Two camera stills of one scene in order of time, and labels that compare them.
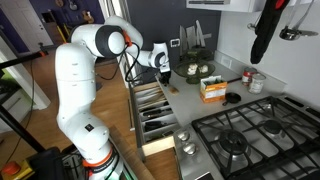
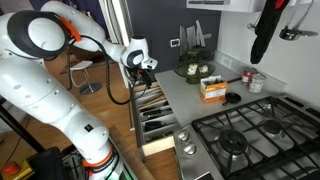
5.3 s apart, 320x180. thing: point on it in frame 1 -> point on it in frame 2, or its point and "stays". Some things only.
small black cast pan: x=231 y=97 stays
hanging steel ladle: x=293 y=34 stays
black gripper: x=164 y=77 -> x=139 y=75
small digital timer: x=175 y=42 stays
